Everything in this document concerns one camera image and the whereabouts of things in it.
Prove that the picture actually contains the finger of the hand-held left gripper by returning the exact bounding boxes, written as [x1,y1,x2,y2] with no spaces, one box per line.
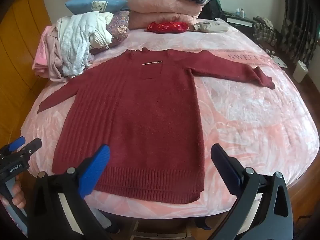
[6,136,26,153]
[18,138,42,159]

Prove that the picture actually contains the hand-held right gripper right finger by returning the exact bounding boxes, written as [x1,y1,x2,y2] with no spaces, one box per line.
[211,143,294,240]

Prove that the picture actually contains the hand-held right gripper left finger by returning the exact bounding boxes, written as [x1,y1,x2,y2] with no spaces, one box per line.
[29,144,112,240]

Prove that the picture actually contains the dark red knit sweater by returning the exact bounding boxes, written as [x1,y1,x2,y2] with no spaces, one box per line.
[37,48,276,205]

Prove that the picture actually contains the person's left hand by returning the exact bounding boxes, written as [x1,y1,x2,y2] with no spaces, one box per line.
[0,174,26,209]

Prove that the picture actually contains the pink patterned bed blanket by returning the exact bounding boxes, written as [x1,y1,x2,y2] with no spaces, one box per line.
[20,17,320,218]

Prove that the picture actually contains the mauve garment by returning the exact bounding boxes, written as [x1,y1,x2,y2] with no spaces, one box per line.
[44,26,70,83]

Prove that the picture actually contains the pink garment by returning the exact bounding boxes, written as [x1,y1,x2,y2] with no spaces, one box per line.
[32,26,63,78]

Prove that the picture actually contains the light blue striped garment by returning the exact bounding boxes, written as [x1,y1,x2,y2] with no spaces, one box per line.
[57,12,112,78]

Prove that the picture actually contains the white dotted round object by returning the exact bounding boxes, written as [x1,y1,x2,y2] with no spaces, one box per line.
[271,55,288,68]

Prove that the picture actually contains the white waste bin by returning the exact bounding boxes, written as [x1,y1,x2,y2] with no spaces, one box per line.
[292,60,309,84]

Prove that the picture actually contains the white garment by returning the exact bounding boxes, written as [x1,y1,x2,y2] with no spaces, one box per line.
[87,12,114,51]

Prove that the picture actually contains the beige pouch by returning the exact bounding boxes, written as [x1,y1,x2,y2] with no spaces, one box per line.
[189,20,229,34]

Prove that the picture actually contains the plaid cloth on chair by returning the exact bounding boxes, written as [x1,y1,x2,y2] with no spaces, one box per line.
[252,16,278,47]

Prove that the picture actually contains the dark bedside table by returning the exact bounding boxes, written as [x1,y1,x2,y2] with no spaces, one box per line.
[222,10,256,27]

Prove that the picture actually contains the paisley pillow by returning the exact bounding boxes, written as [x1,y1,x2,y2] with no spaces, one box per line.
[90,10,131,55]

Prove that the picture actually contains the blue pillow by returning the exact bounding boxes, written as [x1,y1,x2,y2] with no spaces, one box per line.
[65,0,129,14]

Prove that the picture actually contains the red embroidered pouch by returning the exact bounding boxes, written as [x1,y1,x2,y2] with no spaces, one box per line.
[146,21,188,34]

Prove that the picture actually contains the dark hanging clothing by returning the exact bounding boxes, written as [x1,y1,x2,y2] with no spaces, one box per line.
[199,0,226,21]

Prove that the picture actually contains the folded pink blanket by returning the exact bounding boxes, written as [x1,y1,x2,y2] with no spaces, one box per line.
[129,11,201,30]
[124,0,204,18]

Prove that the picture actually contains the dark curtain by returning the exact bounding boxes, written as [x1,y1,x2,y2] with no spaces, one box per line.
[280,0,320,68]

